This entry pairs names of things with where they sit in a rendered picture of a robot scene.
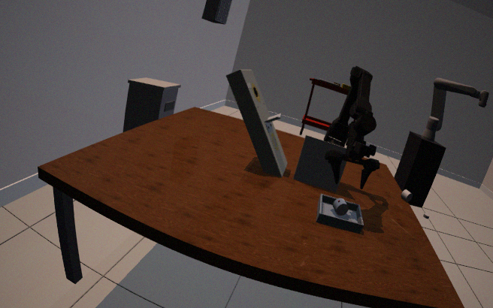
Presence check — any cream flat panel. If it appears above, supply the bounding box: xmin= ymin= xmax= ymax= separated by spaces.
xmin=226 ymin=70 xmax=288 ymax=178

